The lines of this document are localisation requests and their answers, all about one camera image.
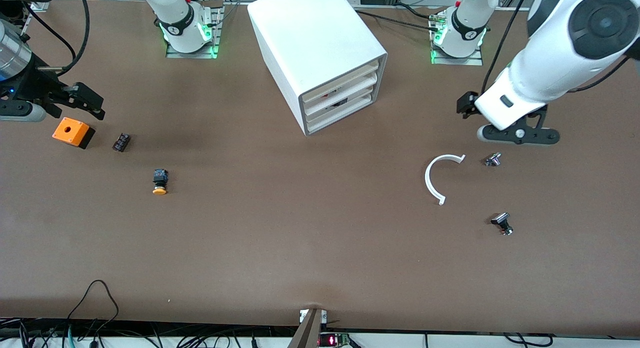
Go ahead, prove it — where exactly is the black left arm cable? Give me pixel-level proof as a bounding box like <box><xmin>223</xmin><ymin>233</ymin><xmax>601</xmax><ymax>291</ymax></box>
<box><xmin>480</xmin><ymin>0</ymin><xmax>533</xmax><ymax>97</ymax></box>

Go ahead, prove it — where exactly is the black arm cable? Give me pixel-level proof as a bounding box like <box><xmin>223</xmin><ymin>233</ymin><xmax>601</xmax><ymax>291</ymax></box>
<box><xmin>24</xmin><ymin>0</ymin><xmax>91</xmax><ymax>79</ymax></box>
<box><xmin>480</xmin><ymin>0</ymin><xmax>533</xmax><ymax>97</ymax></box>

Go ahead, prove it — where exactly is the orange button enclosure box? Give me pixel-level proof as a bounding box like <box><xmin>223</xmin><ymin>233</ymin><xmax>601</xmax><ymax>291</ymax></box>
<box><xmin>51</xmin><ymin>116</ymin><xmax>96</xmax><ymax>150</ymax></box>

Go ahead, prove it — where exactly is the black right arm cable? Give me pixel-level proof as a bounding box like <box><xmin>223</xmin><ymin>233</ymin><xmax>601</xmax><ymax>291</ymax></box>
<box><xmin>24</xmin><ymin>0</ymin><xmax>91</xmax><ymax>79</ymax></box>

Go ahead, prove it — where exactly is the white C-shaped plastic ring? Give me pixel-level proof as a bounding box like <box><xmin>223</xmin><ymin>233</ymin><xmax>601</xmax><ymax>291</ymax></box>
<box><xmin>424</xmin><ymin>153</ymin><xmax>467</xmax><ymax>206</ymax></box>

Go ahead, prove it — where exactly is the black base power cable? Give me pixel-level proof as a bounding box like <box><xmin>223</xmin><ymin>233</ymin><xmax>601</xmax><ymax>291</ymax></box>
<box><xmin>353</xmin><ymin>2</ymin><xmax>447</xmax><ymax>34</ymax></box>

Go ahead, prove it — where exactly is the small red LED device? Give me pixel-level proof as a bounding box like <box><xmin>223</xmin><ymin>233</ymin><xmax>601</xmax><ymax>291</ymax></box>
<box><xmin>319</xmin><ymin>332</ymin><xmax>352</xmax><ymax>348</ymax></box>

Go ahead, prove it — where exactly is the black-headed push switch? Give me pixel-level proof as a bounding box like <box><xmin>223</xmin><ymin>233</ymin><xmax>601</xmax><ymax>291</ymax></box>
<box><xmin>490</xmin><ymin>212</ymin><xmax>515</xmax><ymax>237</ymax></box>

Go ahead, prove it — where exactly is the grey wedge-shaped stand post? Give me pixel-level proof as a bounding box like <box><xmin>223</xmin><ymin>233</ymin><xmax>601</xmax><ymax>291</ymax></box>
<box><xmin>287</xmin><ymin>308</ymin><xmax>325</xmax><ymax>348</ymax></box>

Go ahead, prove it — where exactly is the thin black looped cable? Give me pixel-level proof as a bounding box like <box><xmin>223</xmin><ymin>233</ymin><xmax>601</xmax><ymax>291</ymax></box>
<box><xmin>66</xmin><ymin>279</ymin><xmax>121</xmax><ymax>348</ymax></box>

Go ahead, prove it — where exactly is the black curled cable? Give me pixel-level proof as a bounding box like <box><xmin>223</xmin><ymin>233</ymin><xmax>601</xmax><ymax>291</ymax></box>
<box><xmin>501</xmin><ymin>333</ymin><xmax>555</xmax><ymax>348</ymax></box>

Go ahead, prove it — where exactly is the orange-capped black push button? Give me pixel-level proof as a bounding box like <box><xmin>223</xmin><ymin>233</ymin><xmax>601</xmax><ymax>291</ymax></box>
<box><xmin>151</xmin><ymin>168</ymin><xmax>170</xmax><ymax>196</ymax></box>

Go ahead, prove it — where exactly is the aluminium base mounting plate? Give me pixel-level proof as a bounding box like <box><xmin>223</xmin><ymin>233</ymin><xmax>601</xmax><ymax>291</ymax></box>
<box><xmin>430</xmin><ymin>15</ymin><xmax>484</xmax><ymax>67</ymax></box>
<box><xmin>165</xmin><ymin>0</ymin><xmax>223</xmax><ymax>59</ymax></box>

